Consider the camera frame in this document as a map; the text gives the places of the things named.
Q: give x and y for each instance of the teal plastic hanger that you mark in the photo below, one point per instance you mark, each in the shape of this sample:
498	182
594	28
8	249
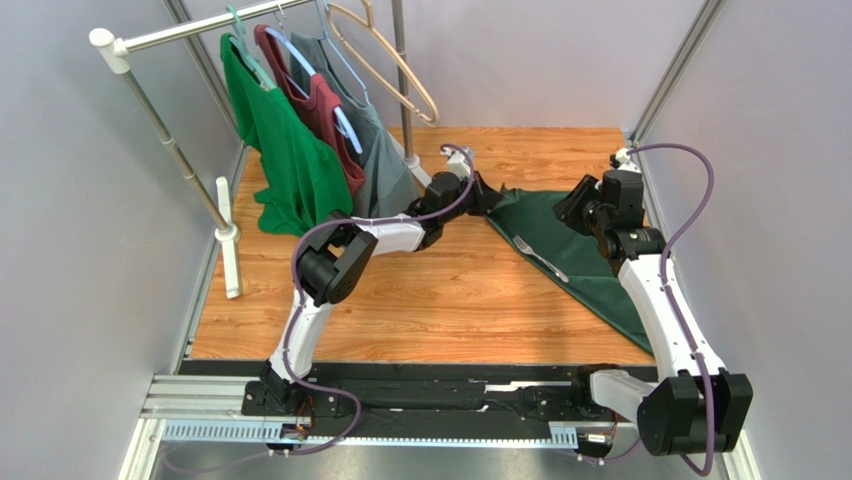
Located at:
252	64

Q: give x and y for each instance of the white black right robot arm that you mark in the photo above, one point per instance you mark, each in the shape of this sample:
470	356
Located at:
666	333

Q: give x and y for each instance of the grey-blue hanging shirt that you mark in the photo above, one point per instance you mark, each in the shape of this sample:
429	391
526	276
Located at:
389	187

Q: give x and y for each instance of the aluminium frame rail right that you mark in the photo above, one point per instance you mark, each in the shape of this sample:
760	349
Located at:
696	33

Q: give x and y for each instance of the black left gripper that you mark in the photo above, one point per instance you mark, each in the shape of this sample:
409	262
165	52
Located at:
486	198

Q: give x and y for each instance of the silver metal fork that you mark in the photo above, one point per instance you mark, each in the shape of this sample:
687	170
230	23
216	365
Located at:
526	249

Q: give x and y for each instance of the dark green cloth napkin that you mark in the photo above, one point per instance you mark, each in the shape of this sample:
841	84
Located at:
569	259

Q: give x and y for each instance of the aluminium front frame rail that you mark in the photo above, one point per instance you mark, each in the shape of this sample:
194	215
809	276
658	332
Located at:
194	408

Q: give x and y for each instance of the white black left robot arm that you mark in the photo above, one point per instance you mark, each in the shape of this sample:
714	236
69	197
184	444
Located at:
330	259

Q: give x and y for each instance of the green hanging t-shirt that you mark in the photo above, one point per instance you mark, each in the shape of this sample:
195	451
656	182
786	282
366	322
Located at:
305	179

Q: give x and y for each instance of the maroon hanging shirt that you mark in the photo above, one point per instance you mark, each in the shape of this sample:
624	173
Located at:
314	101

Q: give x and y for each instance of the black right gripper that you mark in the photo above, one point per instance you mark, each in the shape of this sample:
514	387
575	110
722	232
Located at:
575	207

